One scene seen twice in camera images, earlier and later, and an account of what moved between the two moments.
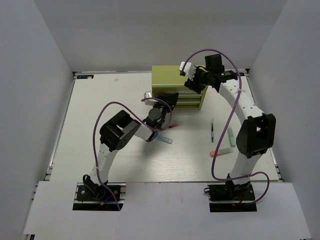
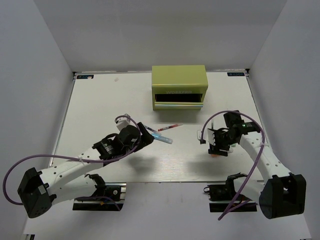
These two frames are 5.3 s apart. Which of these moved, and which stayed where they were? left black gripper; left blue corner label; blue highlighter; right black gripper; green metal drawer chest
Moved: right black gripper; left black gripper
Stayed: left blue corner label; blue highlighter; green metal drawer chest
